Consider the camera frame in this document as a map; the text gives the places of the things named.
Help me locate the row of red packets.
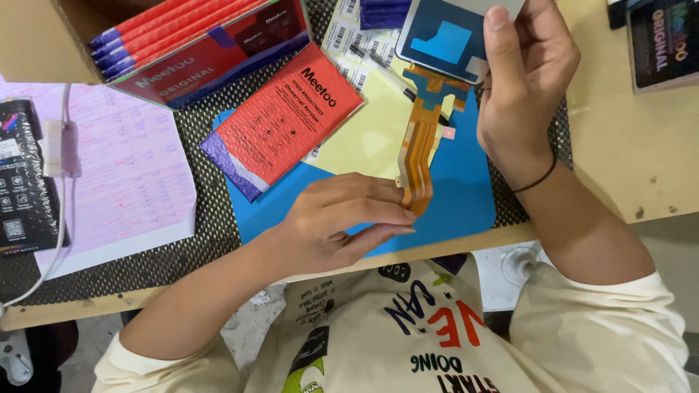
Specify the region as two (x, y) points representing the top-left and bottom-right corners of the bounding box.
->
(87, 0), (275, 84)

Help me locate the black pen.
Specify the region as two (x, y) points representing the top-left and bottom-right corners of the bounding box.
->
(348, 45), (452, 127)

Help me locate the red purple bubble mailer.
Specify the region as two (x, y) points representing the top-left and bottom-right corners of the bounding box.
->
(198, 42), (366, 204)

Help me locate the white cable adapter block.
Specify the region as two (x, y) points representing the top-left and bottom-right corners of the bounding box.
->
(42, 119), (81, 179)

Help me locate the person's right hand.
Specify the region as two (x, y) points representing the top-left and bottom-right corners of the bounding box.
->
(477, 0), (581, 190)

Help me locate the black product box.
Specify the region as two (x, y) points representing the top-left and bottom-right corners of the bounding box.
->
(626, 0), (699, 94)

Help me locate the yellow barcode label sheet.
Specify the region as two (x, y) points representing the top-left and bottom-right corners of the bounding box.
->
(303, 0), (457, 181)

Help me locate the person's cream printed shirt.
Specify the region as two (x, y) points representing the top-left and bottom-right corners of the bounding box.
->
(92, 253), (692, 393)

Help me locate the black bubble bag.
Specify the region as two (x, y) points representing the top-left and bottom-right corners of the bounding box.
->
(0, 98), (71, 258)

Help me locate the black mesh anti-slip mat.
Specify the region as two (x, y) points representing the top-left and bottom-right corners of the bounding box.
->
(0, 0), (574, 308)

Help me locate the purple bubble bag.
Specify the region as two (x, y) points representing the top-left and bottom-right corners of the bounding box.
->
(359, 0), (414, 31)

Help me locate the red blue product box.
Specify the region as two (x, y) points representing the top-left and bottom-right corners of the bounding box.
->
(109, 0), (313, 112)

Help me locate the blue work mat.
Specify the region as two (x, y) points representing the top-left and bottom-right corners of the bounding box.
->
(212, 86), (498, 259)

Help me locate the person's left hand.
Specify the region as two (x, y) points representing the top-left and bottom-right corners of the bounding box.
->
(277, 172), (419, 281)

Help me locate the brown cardboard carton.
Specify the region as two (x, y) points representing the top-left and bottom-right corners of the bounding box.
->
(0, 0), (313, 111)

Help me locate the white paper sheet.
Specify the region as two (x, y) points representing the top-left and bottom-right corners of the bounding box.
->
(33, 205), (198, 282)

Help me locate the black wrist band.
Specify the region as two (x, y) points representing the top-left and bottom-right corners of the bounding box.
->
(510, 152), (559, 195)

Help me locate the white cable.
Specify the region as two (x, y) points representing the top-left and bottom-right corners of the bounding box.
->
(0, 82), (75, 318)

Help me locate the white round plastic item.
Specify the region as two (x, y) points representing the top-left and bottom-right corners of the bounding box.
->
(472, 239), (553, 312)

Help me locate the pink printed paper sheet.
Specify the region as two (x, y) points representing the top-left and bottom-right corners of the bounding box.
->
(0, 76), (198, 258)

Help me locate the phone screen with orange flex cable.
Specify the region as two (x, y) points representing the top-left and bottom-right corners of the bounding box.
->
(394, 0), (526, 217)

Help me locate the small black object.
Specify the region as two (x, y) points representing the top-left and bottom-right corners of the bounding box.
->
(607, 0), (635, 31)

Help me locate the grey sandal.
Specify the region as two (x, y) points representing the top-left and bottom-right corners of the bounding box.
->
(0, 327), (35, 388)

